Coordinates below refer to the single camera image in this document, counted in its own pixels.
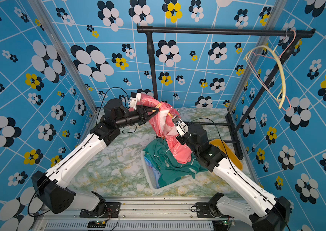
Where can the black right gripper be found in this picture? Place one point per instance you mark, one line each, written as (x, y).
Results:
(181, 139)

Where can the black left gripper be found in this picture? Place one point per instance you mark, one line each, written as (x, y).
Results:
(141, 110)

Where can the pink jacket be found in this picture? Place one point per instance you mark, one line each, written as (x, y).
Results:
(166, 129)

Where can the green jacket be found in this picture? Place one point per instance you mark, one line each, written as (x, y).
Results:
(166, 169)

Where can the white hanger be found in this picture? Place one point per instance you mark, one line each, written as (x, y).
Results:
(282, 96)

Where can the wooden hanger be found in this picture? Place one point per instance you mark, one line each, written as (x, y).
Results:
(162, 110)

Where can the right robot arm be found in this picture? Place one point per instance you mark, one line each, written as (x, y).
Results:
(262, 210)

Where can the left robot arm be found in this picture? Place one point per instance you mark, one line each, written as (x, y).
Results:
(51, 187)

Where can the white plastic basket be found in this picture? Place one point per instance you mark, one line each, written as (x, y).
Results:
(153, 183)

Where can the yellow plastic tray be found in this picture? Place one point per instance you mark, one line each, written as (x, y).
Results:
(225, 148)

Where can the black clothes rack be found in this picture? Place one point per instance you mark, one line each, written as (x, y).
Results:
(149, 30)

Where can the small black electronics board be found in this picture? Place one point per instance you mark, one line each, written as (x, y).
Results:
(96, 224)

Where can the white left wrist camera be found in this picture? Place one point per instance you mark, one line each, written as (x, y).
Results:
(135, 101)

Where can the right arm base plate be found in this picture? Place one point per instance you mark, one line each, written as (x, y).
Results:
(204, 210)

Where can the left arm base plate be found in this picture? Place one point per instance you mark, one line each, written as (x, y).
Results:
(107, 210)

